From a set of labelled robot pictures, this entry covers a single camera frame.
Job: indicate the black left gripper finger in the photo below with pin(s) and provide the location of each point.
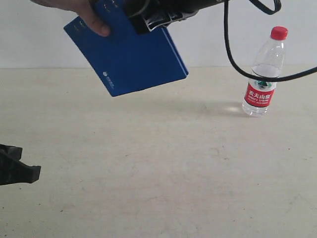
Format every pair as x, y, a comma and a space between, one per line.
12, 172
9, 157

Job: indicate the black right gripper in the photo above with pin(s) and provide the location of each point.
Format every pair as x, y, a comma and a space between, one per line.
147, 15

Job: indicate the blue ring binder notebook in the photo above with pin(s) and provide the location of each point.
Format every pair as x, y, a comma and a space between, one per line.
126, 61

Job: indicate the clear water bottle red label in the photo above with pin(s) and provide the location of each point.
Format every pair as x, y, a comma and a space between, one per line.
268, 63

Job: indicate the person's open hand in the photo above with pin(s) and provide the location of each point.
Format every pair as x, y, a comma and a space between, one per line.
83, 9

